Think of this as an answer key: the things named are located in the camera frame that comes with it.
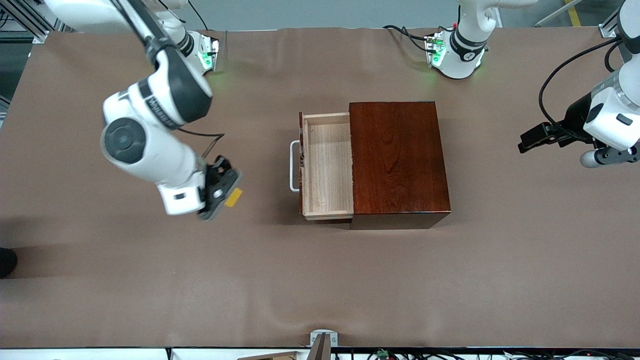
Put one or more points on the metal bracket with beam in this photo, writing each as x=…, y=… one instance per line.
x=315, y=337

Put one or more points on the brown table cover mat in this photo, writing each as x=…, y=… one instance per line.
x=250, y=280

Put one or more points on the yellow block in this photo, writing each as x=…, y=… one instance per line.
x=234, y=197

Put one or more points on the black round object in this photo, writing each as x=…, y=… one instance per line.
x=7, y=262

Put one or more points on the light wooden board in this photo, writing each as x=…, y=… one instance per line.
x=280, y=356

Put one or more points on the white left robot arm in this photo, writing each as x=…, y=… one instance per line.
x=465, y=45

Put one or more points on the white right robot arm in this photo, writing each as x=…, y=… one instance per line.
x=150, y=150

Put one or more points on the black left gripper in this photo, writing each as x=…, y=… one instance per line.
x=576, y=117

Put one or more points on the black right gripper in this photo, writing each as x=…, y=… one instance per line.
x=218, y=172

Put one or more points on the aluminium frame profile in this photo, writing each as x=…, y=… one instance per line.
x=607, y=31
x=30, y=25

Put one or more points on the dark brown wooden cabinet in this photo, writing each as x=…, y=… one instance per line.
x=400, y=160

